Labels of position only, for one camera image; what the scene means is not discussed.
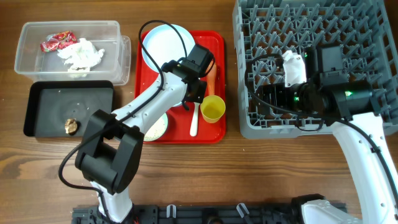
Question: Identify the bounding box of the white tissue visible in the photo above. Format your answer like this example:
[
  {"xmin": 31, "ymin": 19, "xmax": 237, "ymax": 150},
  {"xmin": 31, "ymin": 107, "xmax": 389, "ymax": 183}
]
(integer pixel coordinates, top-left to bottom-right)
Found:
[{"xmin": 57, "ymin": 38, "xmax": 105, "ymax": 78}]

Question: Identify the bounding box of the brown food scrap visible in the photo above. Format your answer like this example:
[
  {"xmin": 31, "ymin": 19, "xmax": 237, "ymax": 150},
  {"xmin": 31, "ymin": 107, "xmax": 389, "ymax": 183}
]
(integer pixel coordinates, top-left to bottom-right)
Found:
[{"xmin": 65, "ymin": 118, "xmax": 78, "ymax": 135}]

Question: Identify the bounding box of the red snack wrapper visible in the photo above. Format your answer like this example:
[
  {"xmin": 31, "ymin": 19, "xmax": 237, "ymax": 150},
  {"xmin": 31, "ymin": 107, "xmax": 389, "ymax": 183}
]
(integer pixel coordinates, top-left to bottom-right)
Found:
[{"xmin": 40, "ymin": 31, "xmax": 78, "ymax": 52}]

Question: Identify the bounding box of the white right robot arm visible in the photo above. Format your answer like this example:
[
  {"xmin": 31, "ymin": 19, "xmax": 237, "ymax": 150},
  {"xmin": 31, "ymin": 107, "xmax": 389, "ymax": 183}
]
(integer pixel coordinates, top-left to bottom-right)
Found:
[{"xmin": 248, "ymin": 44, "xmax": 397, "ymax": 223}]

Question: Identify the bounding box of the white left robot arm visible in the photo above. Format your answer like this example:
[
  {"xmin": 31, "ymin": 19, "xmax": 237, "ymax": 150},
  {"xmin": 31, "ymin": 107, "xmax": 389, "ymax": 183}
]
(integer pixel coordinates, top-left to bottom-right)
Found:
[{"xmin": 75, "ymin": 44, "xmax": 214, "ymax": 223}]

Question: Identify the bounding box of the grey dishwasher rack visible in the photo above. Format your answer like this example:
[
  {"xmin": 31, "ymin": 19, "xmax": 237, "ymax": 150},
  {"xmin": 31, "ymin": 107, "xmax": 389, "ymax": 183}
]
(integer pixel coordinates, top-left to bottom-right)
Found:
[{"xmin": 233, "ymin": 0, "xmax": 397, "ymax": 139}]

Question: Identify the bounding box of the orange carrot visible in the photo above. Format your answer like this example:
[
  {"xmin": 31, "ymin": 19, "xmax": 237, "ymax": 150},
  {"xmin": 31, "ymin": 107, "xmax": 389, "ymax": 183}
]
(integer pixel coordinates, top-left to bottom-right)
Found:
[{"xmin": 206, "ymin": 63, "xmax": 217, "ymax": 95}]

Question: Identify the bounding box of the small light blue bowl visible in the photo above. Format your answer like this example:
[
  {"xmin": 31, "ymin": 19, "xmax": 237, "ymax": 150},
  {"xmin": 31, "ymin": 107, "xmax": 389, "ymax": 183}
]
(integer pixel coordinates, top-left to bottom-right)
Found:
[{"xmin": 173, "ymin": 101, "xmax": 182, "ymax": 107}]

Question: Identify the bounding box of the yellow plastic cup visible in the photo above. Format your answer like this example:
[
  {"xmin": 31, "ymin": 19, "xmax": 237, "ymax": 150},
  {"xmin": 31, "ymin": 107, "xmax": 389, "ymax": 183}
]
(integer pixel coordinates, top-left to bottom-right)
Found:
[{"xmin": 200, "ymin": 95, "xmax": 226, "ymax": 123}]

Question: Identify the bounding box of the red serving tray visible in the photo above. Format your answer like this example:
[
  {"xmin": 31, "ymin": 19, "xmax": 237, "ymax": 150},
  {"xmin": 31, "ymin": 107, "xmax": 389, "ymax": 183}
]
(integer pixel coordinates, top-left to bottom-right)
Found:
[{"xmin": 135, "ymin": 30, "xmax": 226, "ymax": 144}]

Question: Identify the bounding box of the white plastic spoon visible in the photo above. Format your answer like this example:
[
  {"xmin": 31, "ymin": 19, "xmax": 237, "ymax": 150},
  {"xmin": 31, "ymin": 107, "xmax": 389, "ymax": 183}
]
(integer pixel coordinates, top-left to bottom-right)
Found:
[{"xmin": 190, "ymin": 103, "xmax": 200, "ymax": 137}]

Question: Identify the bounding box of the large light blue plate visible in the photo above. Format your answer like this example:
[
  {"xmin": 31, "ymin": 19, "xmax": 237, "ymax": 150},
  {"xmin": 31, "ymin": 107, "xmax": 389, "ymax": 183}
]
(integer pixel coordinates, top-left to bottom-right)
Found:
[{"xmin": 141, "ymin": 24, "xmax": 195, "ymax": 73}]

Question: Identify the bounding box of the white rice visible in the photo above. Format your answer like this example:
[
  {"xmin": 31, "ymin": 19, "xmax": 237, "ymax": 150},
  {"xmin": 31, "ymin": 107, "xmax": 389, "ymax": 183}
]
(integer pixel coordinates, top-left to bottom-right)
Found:
[{"xmin": 143, "ymin": 116, "xmax": 167, "ymax": 141}]

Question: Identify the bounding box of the green bowl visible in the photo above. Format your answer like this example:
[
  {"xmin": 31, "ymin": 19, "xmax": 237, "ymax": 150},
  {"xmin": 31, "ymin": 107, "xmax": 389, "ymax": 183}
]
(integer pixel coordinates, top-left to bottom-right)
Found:
[{"xmin": 142, "ymin": 112, "xmax": 169, "ymax": 142}]

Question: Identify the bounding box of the clear plastic bin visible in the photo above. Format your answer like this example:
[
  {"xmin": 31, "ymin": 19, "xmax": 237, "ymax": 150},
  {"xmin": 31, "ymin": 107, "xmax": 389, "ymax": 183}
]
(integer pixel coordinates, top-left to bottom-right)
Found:
[{"xmin": 14, "ymin": 21, "xmax": 131, "ymax": 85}]

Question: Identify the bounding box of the black tray bin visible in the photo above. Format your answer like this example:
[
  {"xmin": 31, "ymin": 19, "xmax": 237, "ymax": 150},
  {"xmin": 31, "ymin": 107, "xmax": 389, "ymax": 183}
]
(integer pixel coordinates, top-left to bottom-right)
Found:
[{"xmin": 23, "ymin": 80, "xmax": 114, "ymax": 138}]

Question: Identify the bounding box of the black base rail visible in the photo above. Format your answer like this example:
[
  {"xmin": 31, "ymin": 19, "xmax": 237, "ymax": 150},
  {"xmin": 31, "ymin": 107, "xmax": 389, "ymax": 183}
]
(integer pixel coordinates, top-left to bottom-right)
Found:
[{"xmin": 71, "ymin": 203, "xmax": 299, "ymax": 224}]

